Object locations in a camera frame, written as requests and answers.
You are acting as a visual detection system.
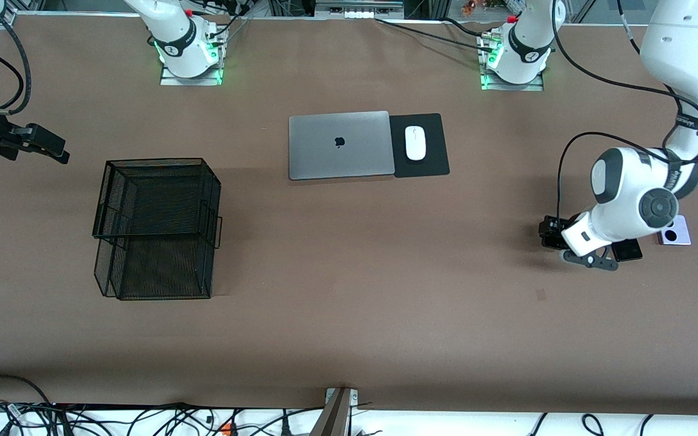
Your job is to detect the tangled black floor cables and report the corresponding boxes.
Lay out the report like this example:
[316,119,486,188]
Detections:
[0,400,325,436]

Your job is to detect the black mouse pad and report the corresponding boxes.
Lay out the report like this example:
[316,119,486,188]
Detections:
[389,113,451,179]

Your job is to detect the black slab smartphone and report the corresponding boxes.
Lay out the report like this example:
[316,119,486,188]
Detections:
[611,238,644,262]

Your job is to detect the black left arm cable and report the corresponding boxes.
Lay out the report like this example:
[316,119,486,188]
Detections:
[550,0,698,225]

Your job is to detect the grey power strip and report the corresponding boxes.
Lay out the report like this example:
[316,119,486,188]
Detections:
[316,0,404,20]

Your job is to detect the silver closed laptop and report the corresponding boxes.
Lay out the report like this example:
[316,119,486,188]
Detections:
[288,110,396,181]

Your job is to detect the black looping floor cable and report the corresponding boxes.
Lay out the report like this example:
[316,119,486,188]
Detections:
[0,374,54,406]

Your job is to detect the white flip phone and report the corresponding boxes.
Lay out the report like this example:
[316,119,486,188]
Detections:
[657,216,692,246]

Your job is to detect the black wire mesh tray organiser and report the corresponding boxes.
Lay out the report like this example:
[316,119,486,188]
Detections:
[92,158,224,301]

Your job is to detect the grey metal post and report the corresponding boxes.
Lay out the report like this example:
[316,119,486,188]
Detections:
[311,388,359,436]

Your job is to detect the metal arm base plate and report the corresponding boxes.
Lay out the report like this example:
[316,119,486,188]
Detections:
[481,71,545,92]
[160,64,224,86]

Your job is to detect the white computer mouse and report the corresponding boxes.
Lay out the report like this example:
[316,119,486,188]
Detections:
[405,125,427,162]

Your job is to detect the black cable across table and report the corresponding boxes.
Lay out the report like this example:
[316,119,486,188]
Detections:
[375,17,495,52]

